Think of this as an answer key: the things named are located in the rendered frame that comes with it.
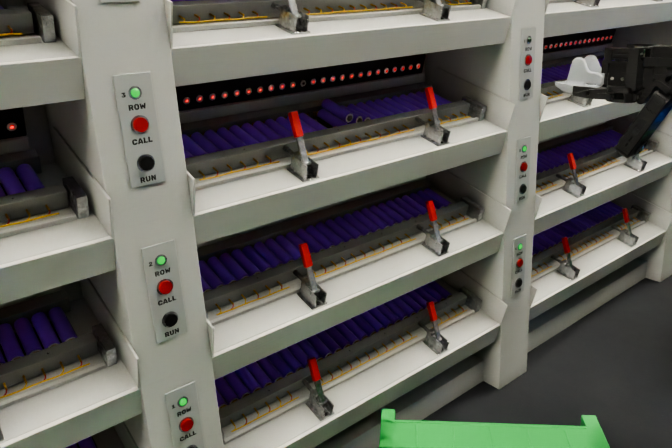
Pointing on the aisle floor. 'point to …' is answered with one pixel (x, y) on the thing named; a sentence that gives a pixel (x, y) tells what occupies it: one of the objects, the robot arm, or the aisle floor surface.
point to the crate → (487, 434)
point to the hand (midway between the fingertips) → (563, 88)
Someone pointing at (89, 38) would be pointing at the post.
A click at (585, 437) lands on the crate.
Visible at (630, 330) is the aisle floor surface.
